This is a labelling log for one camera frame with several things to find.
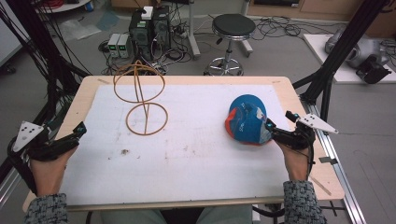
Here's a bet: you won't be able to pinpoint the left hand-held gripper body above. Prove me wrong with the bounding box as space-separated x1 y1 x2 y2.
7 120 69 163

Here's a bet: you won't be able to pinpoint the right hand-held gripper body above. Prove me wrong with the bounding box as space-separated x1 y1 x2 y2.
274 113 340 151

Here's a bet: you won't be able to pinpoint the blue and orange cap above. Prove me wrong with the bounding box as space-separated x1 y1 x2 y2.
224 93 269 147

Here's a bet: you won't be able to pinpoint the brown wire hat stand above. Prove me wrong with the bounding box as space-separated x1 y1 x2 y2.
112 59 169 136

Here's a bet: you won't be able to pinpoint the person's right hand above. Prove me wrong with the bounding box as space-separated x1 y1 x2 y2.
276 141 312 182

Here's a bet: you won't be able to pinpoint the person's left hand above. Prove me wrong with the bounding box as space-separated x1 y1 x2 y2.
29 146 78 198

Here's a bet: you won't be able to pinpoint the grey tape piece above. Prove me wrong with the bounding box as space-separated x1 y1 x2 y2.
318 156 339 166

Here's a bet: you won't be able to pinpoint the thin wooden stick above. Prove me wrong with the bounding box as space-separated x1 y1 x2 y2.
308 175 332 197

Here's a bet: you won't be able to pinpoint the white floor platform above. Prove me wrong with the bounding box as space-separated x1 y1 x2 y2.
303 33 396 85

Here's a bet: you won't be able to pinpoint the grey power supply unit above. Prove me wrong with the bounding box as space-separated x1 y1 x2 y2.
117 33 134 59
106 33 121 59

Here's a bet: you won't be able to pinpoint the white foam mat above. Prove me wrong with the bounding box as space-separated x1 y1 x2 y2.
59 83 293 206

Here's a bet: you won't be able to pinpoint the black device on platform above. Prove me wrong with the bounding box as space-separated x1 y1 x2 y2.
355 55 393 85

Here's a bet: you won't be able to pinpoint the grey robot shell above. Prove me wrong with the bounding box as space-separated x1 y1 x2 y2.
324 28 390 70

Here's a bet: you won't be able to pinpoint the person's legs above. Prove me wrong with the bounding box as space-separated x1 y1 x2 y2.
99 204 254 224

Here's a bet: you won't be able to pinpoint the clear plastic sheet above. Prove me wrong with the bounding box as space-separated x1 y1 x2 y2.
58 18 103 41

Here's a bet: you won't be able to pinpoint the black round stool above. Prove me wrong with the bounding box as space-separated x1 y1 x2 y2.
204 13 257 77

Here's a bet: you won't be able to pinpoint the black computer tower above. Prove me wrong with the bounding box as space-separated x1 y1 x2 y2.
151 5 172 52
128 8 154 61

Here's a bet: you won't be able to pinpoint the white desk leg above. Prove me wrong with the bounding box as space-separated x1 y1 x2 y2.
186 0 202 61

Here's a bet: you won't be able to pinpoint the white round table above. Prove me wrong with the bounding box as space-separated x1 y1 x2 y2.
35 0 92 14

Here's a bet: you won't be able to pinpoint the small white box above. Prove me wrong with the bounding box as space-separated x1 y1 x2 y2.
141 6 154 21

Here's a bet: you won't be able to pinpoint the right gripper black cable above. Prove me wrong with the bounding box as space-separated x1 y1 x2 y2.
303 132 316 182

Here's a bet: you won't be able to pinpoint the aluminium rail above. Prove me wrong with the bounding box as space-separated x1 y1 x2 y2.
299 98 369 224

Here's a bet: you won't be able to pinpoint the black metal frame stand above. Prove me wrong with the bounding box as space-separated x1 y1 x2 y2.
0 0 92 194
291 0 396 123

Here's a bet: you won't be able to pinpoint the black floor cables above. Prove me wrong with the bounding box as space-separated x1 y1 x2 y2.
251 14 340 42

